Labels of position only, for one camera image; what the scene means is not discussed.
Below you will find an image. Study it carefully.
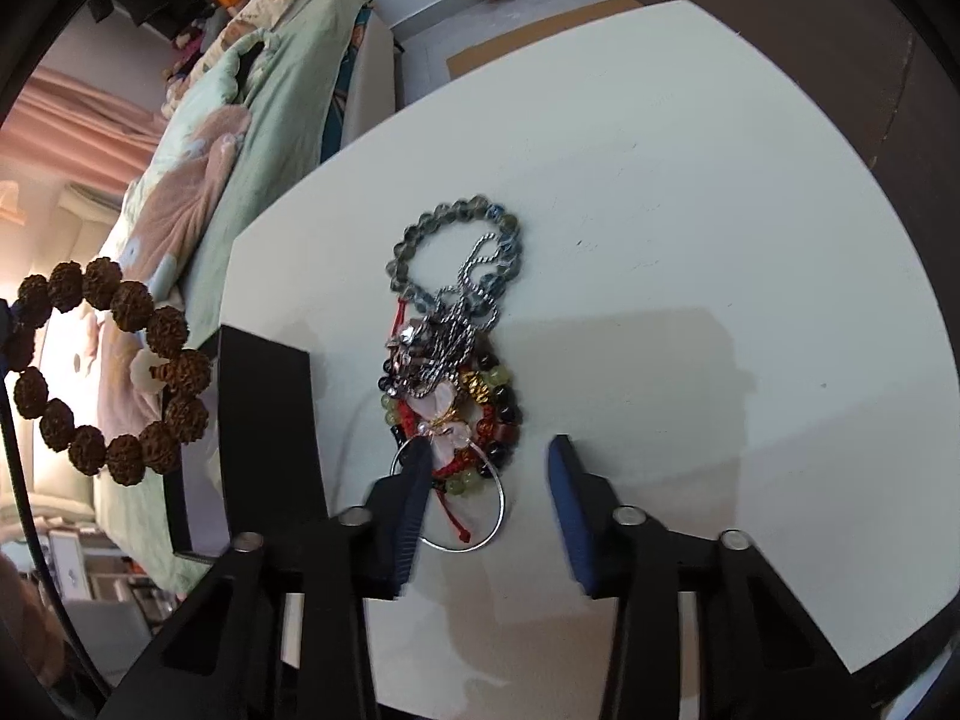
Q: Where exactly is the multicolour bead bracelet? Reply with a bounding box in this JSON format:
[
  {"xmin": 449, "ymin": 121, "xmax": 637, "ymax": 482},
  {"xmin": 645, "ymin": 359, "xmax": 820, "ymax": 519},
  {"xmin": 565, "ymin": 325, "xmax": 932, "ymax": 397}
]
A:
[{"xmin": 375, "ymin": 351, "xmax": 526, "ymax": 500}]

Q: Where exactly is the brown seed bead bracelet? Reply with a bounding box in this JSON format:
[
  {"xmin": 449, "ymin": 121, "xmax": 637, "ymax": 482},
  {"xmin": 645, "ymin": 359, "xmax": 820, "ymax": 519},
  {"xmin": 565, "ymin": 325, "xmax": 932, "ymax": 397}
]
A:
[{"xmin": 0, "ymin": 259, "xmax": 215, "ymax": 478}]

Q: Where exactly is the pink butterfly pendant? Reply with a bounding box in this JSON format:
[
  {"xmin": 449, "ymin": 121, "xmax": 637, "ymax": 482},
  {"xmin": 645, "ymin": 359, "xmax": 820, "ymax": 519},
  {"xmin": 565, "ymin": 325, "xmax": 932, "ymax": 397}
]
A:
[{"xmin": 418, "ymin": 381, "xmax": 475, "ymax": 467}]

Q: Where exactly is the red cord bracelet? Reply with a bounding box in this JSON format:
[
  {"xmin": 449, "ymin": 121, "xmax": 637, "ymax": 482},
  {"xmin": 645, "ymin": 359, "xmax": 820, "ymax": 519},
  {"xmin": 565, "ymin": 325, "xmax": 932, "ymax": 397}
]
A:
[{"xmin": 385, "ymin": 298, "xmax": 490, "ymax": 543}]

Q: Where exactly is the white air conditioner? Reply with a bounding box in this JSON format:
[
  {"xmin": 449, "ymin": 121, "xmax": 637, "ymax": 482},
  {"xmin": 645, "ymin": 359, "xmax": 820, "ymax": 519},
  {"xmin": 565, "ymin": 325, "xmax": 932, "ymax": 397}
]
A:
[{"xmin": 55, "ymin": 181, "xmax": 125, "ymax": 220}]

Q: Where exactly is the black jewelry box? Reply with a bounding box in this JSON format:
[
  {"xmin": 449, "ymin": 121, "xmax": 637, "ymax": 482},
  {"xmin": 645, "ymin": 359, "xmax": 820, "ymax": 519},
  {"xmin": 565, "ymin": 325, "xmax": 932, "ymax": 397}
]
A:
[{"xmin": 161, "ymin": 324, "xmax": 333, "ymax": 563}]

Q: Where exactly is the silver wire hoop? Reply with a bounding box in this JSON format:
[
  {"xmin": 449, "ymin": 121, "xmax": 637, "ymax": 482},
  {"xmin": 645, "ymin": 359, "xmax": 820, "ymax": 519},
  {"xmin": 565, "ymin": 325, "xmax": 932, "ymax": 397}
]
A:
[{"xmin": 390, "ymin": 438, "xmax": 508, "ymax": 553}]

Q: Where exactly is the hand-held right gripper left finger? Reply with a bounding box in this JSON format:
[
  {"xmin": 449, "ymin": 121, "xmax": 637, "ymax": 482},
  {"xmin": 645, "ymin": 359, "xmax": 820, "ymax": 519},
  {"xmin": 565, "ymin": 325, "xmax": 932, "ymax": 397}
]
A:
[{"xmin": 97, "ymin": 439, "xmax": 433, "ymax": 720}]

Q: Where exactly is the silver chain necklace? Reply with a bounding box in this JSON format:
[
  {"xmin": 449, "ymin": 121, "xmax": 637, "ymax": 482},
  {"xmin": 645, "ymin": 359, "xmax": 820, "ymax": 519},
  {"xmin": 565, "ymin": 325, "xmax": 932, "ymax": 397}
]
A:
[{"xmin": 386, "ymin": 232, "xmax": 505, "ymax": 400}]

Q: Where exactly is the brown cardboard sheet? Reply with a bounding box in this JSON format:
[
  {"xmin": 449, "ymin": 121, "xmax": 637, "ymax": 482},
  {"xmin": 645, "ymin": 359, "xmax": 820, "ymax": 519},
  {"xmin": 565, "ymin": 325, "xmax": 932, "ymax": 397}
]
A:
[{"xmin": 446, "ymin": 0, "xmax": 647, "ymax": 81}]

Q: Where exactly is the grey glass bead bracelet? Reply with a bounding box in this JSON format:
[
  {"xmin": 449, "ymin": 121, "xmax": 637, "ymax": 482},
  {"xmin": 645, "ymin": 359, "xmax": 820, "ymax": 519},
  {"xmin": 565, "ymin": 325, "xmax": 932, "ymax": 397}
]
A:
[{"xmin": 387, "ymin": 195, "xmax": 524, "ymax": 332}]

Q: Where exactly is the white bed frame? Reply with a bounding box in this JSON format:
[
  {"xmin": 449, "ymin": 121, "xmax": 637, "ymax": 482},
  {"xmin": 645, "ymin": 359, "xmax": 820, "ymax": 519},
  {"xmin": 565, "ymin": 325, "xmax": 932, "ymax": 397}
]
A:
[{"xmin": 321, "ymin": 13, "xmax": 400, "ymax": 166}]

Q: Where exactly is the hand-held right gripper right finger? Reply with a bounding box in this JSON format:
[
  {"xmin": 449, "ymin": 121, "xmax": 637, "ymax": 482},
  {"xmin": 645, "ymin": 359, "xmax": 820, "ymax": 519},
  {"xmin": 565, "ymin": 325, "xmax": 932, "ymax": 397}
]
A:
[{"xmin": 545, "ymin": 434, "xmax": 886, "ymax": 720}]

